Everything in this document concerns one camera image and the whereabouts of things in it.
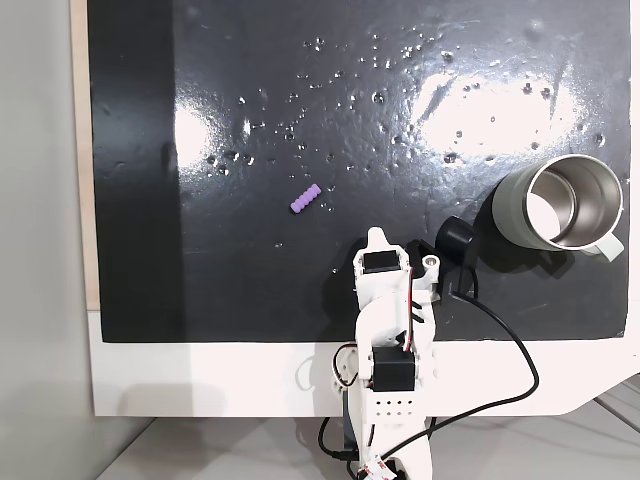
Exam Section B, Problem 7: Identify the purple ribbed pen grip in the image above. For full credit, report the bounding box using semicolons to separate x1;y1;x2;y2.
289;183;323;216

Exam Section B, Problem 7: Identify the black glossy mat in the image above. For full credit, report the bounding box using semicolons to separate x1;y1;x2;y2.
86;0;633;345

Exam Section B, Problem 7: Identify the grey-green steel mug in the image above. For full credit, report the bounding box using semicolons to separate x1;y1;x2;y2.
488;153;626;263

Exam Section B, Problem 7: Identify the beige wooden board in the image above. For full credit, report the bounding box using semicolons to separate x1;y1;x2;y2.
69;0;102;312

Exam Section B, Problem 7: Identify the black camera cable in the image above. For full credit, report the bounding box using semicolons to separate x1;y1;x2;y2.
317;290;541;462

